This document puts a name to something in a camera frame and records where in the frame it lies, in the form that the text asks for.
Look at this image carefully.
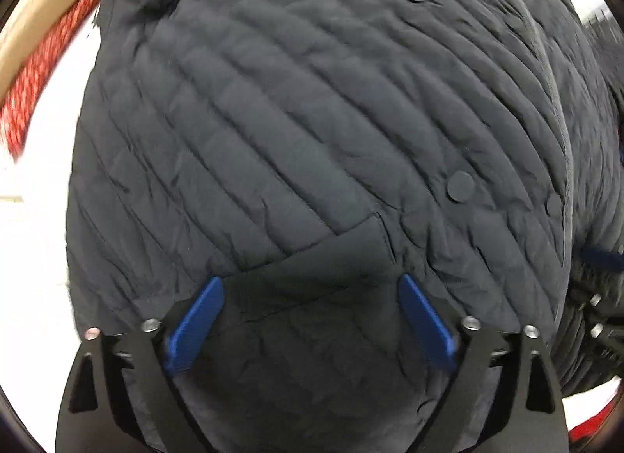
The black quilted jacket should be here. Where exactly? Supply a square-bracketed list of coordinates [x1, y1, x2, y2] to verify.
[66, 0, 624, 453]

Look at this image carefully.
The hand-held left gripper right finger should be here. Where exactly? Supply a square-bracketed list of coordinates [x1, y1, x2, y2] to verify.
[397, 274, 571, 453]

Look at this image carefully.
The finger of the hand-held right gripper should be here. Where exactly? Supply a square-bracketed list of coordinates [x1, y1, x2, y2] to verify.
[578, 244, 624, 351]

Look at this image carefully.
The beige wooden headboard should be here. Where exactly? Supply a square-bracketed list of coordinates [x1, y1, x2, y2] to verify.
[0, 0, 122, 93]

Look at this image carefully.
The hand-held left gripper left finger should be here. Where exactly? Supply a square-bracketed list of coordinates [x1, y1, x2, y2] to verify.
[55, 276, 225, 453]

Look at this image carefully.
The red patterned cloth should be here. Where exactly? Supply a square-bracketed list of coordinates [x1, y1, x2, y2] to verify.
[0, 0, 110, 161]

